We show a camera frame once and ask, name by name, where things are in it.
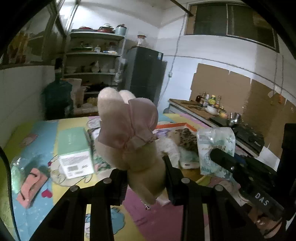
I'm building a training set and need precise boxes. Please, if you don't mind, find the pink plush toy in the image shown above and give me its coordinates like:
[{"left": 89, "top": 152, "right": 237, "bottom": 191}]
[{"left": 95, "top": 87, "right": 166, "bottom": 205}]

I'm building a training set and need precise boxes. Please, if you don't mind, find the green white tissue pack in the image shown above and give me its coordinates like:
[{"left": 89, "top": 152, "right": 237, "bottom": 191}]
[{"left": 197, "top": 127, "right": 236, "bottom": 179}]

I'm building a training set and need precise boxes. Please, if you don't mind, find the leopard print soft item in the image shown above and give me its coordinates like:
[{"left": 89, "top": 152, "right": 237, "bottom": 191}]
[{"left": 171, "top": 128, "right": 198, "bottom": 153}]

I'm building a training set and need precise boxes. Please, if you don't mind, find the person's right hand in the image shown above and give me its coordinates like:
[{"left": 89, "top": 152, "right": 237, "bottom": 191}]
[{"left": 248, "top": 207, "right": 283, "bottom": 239}]

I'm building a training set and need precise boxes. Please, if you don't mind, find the green white cardboard box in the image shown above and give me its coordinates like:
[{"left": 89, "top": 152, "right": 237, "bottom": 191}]
[{"left": 57, "top": 127, "right": 94, "bottom": 179}]

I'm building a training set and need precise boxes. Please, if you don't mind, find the colourful foam play mat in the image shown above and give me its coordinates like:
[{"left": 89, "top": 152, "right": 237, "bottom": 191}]
[{"left": 0, "top": 112, "right": 255, "bottom": 241}]

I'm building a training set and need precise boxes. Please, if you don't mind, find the kitchen counter with bottles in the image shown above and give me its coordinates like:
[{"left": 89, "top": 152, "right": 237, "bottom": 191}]
[{"left": 168, "top": 98, "right": 264, "bottom": 157}]

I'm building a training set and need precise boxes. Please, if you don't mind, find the green item in clear bag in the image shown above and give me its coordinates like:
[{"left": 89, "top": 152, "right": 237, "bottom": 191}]
[{"left": 10, "top": 156, "right": 36, "bottom": 194}]

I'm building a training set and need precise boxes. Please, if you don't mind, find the blue water jug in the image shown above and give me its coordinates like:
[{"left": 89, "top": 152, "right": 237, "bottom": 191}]
[{"left": 42, "top": 58, "right": 73, "bottom": 121}]

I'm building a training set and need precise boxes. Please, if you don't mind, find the dark grey refrigerator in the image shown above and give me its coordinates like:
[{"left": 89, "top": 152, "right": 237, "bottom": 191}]
[{"left": 123, "top": 46, "right": 166, "bottom": 105}]

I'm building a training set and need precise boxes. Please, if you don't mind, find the metal kitchen shelf rack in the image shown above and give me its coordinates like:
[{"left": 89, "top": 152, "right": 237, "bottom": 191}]
[{"left": 63, "top": 22, "right": 127, "bottom": 110}]

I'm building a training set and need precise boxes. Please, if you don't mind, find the glass jar on refrigerator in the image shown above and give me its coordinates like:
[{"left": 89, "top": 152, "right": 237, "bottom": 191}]
[{"left": 137, "top": 35, "right": 146, "bottom": 47}]

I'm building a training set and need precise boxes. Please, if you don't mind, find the dark window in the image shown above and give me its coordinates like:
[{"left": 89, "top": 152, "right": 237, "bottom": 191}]
[{"left": 185, "top": 2, "right": 279, "bottom": 52}]

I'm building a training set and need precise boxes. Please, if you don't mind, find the brown cardboard wall panel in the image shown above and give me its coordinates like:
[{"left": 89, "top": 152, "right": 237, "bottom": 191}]
[{"left": 190, "top": 64, "right": 295, "bottom": 157}]

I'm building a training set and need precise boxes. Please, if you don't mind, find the black cable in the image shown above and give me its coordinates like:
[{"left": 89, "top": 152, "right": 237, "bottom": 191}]
[{"left": 0, "top": 146, "right": 20, "bottom": 241}]

